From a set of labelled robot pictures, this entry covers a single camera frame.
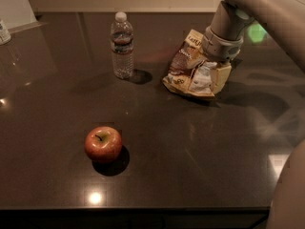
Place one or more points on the clear plastic water bottle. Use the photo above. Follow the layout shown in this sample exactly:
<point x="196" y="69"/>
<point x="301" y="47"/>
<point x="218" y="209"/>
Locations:
<point x="122" y="46"/>

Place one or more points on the white slanted board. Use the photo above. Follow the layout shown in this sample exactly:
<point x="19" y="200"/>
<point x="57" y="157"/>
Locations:
<point x="18" y="15"/>

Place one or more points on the brown chip bag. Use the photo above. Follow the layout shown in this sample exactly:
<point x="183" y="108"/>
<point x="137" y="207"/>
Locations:
<point x="190" y="72"/>

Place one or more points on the white container with label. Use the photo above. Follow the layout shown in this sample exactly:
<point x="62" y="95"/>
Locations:
<point x="5" y="36"/>

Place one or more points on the red apple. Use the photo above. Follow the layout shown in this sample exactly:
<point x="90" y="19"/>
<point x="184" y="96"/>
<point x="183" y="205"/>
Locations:
<point x="103" y="144"/>

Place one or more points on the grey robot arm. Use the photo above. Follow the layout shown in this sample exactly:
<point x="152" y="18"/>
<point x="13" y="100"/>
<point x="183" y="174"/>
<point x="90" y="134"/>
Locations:
<point x="284" y="21"/>

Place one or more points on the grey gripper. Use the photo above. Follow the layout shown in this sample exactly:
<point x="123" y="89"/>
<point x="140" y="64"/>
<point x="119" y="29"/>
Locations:
<point x="219" y="49"/>

